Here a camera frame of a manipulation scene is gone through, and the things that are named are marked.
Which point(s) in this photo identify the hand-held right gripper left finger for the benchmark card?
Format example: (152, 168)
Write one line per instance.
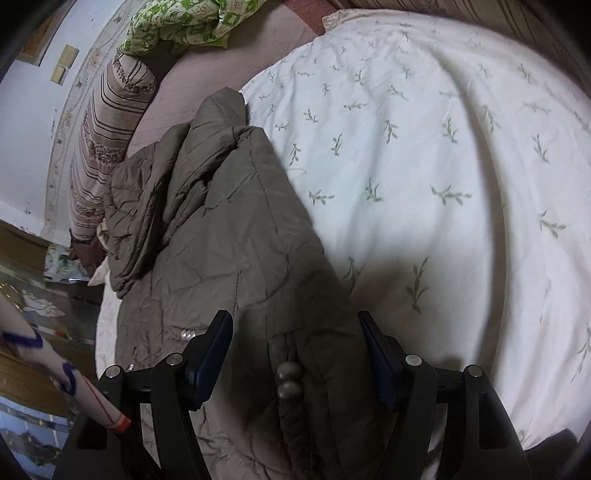
(210, 364)

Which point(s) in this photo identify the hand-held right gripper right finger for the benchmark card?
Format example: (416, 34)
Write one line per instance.
(383, 364)

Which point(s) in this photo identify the olive quilted hooded jacket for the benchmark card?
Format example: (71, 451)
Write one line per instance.
(217, 221)

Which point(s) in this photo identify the person's left forearm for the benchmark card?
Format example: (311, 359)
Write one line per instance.
(60, 369)

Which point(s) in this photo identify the floral printed bag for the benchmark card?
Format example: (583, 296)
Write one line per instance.
(64, 265)

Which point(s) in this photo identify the white leaf print duvet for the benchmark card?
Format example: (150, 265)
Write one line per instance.
(438, 138)

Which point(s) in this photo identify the striped beige pillow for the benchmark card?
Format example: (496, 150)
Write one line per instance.
(106, 138)

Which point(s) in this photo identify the pink blanket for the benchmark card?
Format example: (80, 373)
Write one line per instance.
(184, 92)

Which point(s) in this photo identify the green floral blanket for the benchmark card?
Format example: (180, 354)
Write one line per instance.
(184, 23)

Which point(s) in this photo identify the framed wall picture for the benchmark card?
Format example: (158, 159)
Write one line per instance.
(39, 39)

